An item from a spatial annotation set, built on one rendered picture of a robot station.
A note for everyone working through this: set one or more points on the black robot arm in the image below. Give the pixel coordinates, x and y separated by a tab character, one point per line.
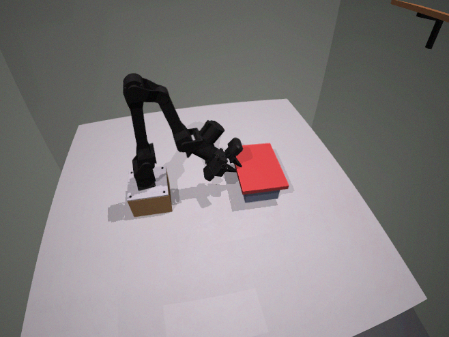
138	90

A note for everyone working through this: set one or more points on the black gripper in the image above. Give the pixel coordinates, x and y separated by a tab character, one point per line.
234	149

